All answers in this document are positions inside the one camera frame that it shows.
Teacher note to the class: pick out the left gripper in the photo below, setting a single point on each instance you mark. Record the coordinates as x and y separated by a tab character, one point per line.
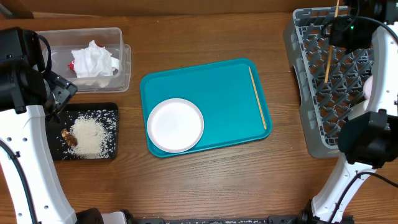
64	89

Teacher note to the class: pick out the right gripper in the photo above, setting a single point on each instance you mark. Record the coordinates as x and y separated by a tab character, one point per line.
337	40

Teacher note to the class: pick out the red snack wrapper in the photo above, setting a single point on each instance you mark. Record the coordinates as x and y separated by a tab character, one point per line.
71	65

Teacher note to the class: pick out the white napkin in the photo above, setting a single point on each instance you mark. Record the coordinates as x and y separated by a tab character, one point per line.
94	61

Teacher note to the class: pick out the brown food scrap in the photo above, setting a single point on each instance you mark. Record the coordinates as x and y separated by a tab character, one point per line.
69	138

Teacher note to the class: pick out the pink bowl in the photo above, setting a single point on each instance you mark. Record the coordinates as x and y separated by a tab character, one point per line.
367	87

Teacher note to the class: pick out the white rice pile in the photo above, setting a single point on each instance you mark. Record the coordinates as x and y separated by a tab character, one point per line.
95	131

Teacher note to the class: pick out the white round plate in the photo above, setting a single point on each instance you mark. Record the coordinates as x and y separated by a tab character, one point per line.
175	125

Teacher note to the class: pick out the wooden chopstick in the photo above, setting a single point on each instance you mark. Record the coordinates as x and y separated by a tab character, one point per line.
257	98
330	51

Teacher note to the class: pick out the white paper cup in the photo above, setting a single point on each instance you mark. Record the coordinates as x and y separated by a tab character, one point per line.
358	110

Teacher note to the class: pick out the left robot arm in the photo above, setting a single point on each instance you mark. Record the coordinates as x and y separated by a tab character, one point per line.
31	95

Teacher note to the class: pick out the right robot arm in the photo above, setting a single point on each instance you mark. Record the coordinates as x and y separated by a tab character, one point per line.
369	139

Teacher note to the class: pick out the grey dishwasher rack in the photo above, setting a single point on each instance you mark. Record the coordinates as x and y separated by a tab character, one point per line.
324	108

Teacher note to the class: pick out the clear plastic bin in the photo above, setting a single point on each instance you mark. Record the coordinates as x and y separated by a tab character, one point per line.
63	42

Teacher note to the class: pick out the black plastic tray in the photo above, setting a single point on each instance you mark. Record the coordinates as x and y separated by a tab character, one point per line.
54	127

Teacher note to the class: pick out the teal serving tray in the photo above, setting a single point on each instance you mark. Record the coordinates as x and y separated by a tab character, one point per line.
223	93

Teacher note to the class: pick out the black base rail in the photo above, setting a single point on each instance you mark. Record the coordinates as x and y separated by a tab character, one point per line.
278	219

